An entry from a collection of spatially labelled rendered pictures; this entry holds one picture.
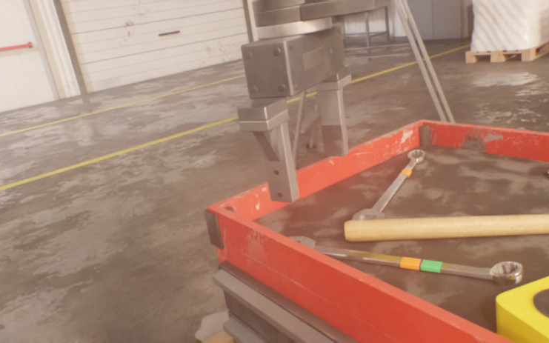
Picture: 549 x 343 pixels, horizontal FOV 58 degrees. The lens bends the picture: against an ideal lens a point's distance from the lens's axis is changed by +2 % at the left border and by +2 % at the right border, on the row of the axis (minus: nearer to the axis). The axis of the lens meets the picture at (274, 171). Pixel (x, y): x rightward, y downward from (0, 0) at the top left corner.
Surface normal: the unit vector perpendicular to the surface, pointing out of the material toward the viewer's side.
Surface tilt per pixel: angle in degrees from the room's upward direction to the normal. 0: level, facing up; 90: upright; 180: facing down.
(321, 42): 90
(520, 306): 0
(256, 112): 90
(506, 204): 0
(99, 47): 90
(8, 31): 90
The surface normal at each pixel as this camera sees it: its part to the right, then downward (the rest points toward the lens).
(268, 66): -0.48, 0.36
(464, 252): -0.15, -0.93
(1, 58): 0.60, 0.18
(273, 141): 0.86, 0.04
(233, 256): -0.79, 0.31
